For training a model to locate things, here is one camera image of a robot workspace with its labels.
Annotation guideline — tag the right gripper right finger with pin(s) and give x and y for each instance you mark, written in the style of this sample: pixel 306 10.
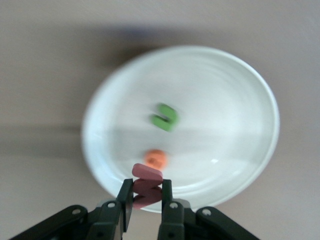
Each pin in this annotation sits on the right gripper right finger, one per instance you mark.
pixel 175 222

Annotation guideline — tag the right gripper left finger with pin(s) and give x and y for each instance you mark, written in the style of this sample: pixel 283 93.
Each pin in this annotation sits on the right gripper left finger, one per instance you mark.
pixel 105 222

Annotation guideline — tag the red foam letter w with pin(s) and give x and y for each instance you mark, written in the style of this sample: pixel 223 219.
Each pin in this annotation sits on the red foam letter w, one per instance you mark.
pixel 147 190

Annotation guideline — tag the orange foam letter e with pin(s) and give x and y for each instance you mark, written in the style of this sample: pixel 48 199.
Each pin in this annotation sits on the orange foam letter e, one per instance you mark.
pixel 155 158

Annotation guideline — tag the green foam letter u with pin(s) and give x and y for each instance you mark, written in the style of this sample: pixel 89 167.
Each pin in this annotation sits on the green foam letter u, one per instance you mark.
pixel 166 121

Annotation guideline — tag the light brown round plate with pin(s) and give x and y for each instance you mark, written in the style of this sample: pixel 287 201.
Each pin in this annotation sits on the light brown round plate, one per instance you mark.
pixel 212 112

